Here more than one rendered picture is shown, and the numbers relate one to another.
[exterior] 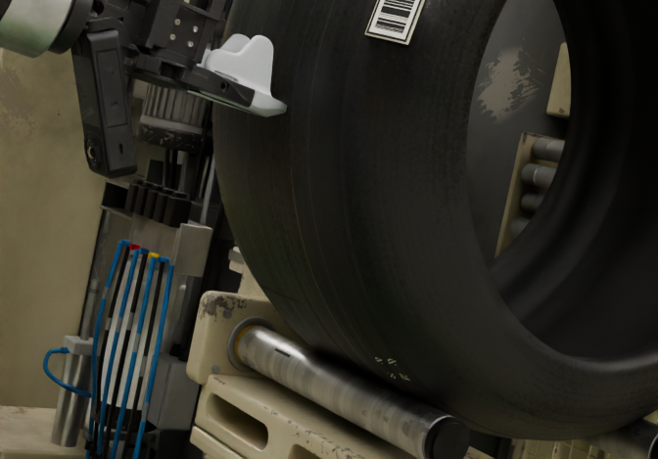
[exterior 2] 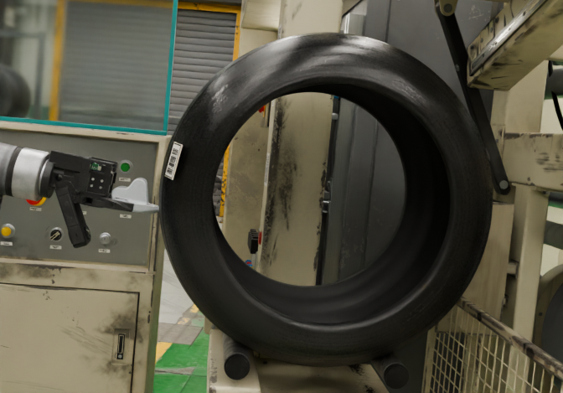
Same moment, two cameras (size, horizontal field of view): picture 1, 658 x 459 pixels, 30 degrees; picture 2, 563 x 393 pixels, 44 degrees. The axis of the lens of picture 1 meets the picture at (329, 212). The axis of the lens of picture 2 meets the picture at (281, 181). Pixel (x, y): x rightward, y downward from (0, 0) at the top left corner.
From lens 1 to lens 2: 0.75 m
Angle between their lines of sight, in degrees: 28
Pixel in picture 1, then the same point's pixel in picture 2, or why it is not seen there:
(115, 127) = (72, 226)
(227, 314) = not seen: hidden behind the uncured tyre
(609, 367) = (331, 328)
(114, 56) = (67, 197)
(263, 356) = not seen: hidden behind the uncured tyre
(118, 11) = (69, 178)
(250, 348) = not seen: hidden behind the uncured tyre
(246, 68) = (131, 193)
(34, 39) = (28, 195)
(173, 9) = (86, 174)
